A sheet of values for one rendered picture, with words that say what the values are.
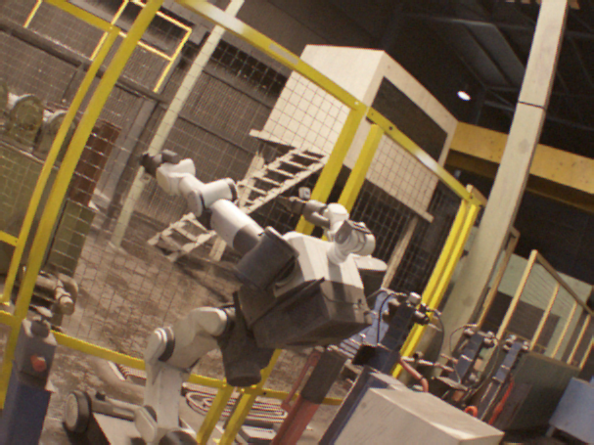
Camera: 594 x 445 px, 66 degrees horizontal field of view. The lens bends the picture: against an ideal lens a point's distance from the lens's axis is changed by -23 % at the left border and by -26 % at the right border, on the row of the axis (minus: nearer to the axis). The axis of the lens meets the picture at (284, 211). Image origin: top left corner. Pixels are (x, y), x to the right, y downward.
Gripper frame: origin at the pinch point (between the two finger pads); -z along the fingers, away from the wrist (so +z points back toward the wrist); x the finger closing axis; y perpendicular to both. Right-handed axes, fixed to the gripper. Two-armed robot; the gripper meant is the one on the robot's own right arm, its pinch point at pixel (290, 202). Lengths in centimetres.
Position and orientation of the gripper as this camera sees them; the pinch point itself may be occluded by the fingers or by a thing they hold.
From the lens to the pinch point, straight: 242.1
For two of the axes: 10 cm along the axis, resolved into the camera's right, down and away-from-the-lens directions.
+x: -6.3, -1.3, -7.7
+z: 7.1, 3.1, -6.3
